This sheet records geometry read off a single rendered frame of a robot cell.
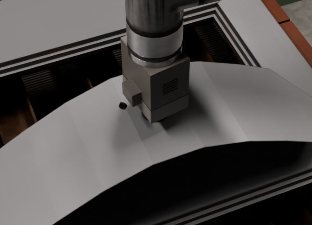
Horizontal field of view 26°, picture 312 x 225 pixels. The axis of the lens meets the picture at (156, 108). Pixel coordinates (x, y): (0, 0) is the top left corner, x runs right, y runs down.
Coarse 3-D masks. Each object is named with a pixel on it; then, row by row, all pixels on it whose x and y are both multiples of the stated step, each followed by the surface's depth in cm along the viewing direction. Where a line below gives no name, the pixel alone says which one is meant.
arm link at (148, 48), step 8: (128, 32) 88; (176, 32) 87; (128, 40) 89; (136, 40) 87; (144, 40) 86; (152, 40) 86; (160, 40) 86; (168, 40) 86; (176, 40) 88; (136, 48) 88; (144, 48) 87; (152, 48) 87; (160, 48) 87; (168, 48) 88; (176, 48) 89; (144, 56) 88; (152, 56) 88; (160, 56) 88
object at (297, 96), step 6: (276, 78) 121; (282, 78) 122; (282, 84) 120; (288, 84) 121; (288, 90) 120; (294, 90) 121; (300, 90) 122; (294, 96) 119; (300, 96) 120; (306, 96) 122; (294, 102) 118; (300, 102) 119; (306, 102) 120; (300, 108) 117; (306, 108) 118; (306, 114) 117; (306, 120) 115
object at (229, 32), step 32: (224, 32) 141; (0, 64) 133; (32, 64) 135; (256, 64) 134; (192, 160) 118; (224, 160) 118; (256, 160) 118; (288, 160) 118; (128, 192) 114; (160, 192) 114; (192, 192) 114; (224, 192) 114; (256, 192) 115; (288, 192) 117; (64, 224) 110; (96, 224) 110; (128, 224) 110; (160, 224) 111; (192, 224) 112
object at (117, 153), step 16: (80, 96) 107; (96, 96) 106; (112, 96) 105; (80, 112) 106; (96, 112) 105; (112, 112) 104; (80, 128) 104; (96, 128) 103; (112, 128) 102; (128, 128) 101; (96, 144) 101; (112, 144) 101; (128, 144) 100; (96, 160) 100; (112, 160) 99; (128, 160) 98; (144, 160) 98; (112, 176) 98; (128, 176) 97
